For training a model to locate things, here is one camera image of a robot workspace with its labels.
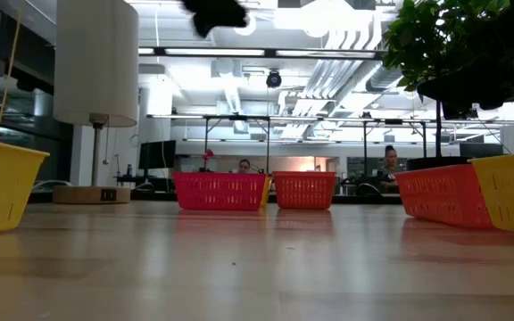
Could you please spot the orange plastic slotted basket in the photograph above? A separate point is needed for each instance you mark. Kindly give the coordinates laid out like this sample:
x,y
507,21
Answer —
x,y
304,189
444,196

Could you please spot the pink plastic slotted basket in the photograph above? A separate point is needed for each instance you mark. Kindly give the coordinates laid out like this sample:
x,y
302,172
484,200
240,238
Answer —
x,y
219,191

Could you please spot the long ceiling light fixture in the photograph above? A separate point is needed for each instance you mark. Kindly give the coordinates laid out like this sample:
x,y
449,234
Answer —
x,y
217,52

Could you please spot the black computer monitor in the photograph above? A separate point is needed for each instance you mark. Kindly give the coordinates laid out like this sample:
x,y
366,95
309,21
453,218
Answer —
x,y
157,154
480,150

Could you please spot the green potted plant black pot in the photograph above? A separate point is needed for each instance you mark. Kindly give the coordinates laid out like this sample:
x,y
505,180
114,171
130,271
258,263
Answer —
x,y
426,40

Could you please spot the person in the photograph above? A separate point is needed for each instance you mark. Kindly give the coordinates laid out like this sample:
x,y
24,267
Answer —
x,y
390,167
244,167

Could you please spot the white shade wooden base lamp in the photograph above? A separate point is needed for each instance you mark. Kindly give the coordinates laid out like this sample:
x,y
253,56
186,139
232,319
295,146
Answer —
x,y
96,62

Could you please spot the red artificial flower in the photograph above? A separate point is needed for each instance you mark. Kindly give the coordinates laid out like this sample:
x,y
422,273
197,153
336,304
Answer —
x,y
207,155

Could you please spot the small dark bottle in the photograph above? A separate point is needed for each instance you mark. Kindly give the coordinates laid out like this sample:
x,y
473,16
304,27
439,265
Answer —
x,y
129,170

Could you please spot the black ceiling dome camera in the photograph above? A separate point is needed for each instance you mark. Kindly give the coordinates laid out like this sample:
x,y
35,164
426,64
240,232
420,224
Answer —
x,y
274,79

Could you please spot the black metal overhead frame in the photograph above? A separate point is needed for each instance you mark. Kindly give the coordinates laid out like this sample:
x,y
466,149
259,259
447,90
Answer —
x,y
267,142
364,142

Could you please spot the black metal table edge rail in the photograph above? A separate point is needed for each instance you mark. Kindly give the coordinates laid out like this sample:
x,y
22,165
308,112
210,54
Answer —
x,y
150,196

